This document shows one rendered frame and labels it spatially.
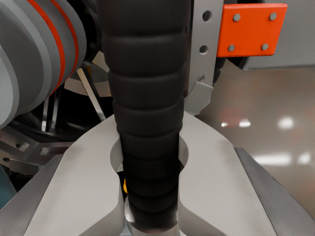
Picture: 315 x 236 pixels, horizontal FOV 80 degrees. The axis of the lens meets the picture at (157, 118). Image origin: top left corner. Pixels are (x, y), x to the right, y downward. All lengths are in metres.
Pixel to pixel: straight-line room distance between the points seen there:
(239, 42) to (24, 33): 0.27
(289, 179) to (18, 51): 1.35
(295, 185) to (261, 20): 1.13
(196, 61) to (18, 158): 0.39
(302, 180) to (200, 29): 1.22
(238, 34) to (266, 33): 0.04
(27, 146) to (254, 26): 0.49
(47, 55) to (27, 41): 0.02
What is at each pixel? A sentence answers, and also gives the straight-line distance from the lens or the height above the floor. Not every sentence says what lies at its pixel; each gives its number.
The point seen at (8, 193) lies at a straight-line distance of 0.42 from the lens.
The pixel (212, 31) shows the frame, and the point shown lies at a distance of 0.31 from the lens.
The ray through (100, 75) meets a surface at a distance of 0.59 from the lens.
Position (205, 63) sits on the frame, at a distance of 0.31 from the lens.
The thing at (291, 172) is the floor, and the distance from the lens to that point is 1.43.
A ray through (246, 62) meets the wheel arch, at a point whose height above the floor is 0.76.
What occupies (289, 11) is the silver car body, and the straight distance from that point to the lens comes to 0.52.
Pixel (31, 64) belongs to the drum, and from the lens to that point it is 0.21.
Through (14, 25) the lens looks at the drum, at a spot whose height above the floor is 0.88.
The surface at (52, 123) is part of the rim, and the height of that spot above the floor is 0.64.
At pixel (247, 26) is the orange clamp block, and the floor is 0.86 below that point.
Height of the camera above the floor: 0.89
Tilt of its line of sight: 31 degrees down
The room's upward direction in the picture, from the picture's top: 2 degrees counter-clockwise
